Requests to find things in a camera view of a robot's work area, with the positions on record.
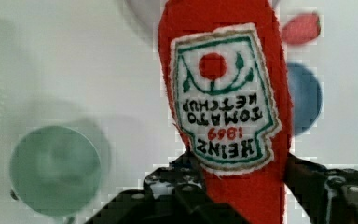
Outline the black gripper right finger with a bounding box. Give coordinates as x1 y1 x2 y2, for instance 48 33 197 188
284 153 358 224

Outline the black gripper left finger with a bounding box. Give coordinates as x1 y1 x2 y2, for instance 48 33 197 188
87 152 249 224

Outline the red plush ketchup bottle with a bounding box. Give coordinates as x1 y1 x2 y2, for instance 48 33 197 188
158 0 292 224

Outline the blue bowl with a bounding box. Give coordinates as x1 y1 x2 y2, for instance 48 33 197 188
287 62 323 136

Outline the green round cup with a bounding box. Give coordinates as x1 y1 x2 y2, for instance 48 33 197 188
9 126 102 217

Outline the pink strawberry on table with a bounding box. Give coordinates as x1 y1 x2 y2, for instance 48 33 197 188
282 12 321 46

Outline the grey round plate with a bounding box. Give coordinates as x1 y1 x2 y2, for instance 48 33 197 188
125 0 169 42

